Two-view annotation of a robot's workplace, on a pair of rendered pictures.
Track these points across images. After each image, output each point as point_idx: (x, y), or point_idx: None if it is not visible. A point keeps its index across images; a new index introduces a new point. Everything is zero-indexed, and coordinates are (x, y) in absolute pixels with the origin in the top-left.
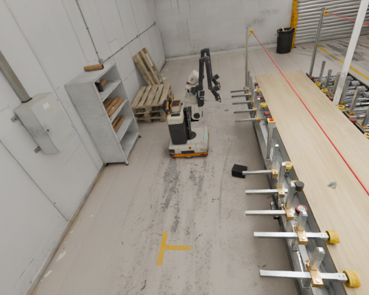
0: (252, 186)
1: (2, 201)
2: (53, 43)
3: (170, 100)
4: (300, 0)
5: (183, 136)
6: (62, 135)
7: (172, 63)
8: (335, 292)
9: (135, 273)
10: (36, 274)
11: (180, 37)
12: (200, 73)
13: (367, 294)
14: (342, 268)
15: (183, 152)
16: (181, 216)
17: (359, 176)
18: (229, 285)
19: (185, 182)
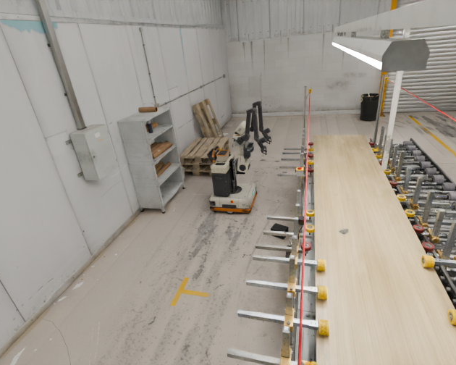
0: None
1: (40, 211)
2: (115, 83)
3: (218, 150)
4: None
5: (226, 187)
6: (105, 165)
7: (238, 119)
8: None
9: (147, 309)
10: (51, 295)
11: (251, 93)
12: (247, 123)
13: (332, 305)
14: None
15: (224, 206)
16: (207, 266)
17: (373, 227)
18: (237, 332)
19: (220, 236)
